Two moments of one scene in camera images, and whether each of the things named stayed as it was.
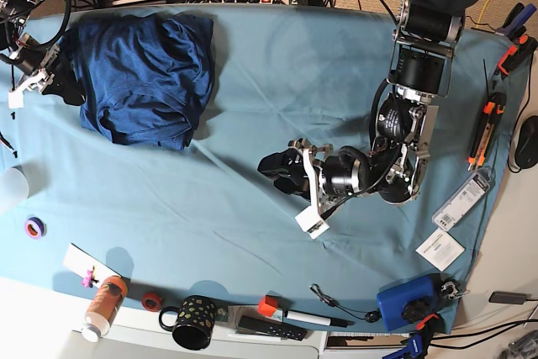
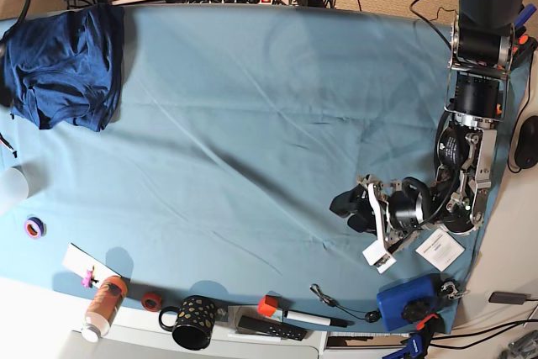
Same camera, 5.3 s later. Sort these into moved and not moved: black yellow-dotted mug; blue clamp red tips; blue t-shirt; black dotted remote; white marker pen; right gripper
Moved: blue t-shirt; right gripper
Not moved: black dotted remote; white marker pen; blue clamp red tips; black yellow-dotted mug
